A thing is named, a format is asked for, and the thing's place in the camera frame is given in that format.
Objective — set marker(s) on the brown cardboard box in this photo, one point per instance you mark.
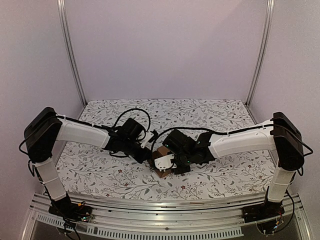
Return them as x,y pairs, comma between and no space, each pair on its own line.
161,151

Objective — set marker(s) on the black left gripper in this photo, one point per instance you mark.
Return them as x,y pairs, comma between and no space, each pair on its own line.
143,157

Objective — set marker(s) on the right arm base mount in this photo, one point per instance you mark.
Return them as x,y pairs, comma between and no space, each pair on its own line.
261,211

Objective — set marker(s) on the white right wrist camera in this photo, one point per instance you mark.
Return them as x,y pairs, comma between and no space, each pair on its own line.
164,163

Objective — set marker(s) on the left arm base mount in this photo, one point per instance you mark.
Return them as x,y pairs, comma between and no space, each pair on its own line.
75,212

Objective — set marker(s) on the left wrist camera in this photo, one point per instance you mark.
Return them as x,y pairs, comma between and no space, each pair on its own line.
149,138

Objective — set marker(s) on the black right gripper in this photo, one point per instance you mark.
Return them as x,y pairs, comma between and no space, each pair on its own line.
180,169

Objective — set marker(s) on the right aluminium corner post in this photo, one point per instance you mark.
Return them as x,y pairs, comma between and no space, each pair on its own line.
270,5

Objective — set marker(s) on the aluminium corner post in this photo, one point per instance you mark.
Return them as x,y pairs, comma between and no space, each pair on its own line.
62,12
270,5

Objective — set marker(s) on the floral patterned table mat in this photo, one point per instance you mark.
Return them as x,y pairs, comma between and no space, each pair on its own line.
88,170

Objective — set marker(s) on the left aluminium corner post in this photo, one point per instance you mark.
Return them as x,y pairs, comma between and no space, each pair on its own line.
62,12

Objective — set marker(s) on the aluminium front rail frame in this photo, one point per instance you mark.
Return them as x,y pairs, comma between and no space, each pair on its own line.
206,219

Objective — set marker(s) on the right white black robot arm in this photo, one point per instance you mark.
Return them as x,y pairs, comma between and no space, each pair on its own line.
277,135

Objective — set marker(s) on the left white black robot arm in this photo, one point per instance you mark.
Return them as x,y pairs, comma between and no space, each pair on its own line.
127,140

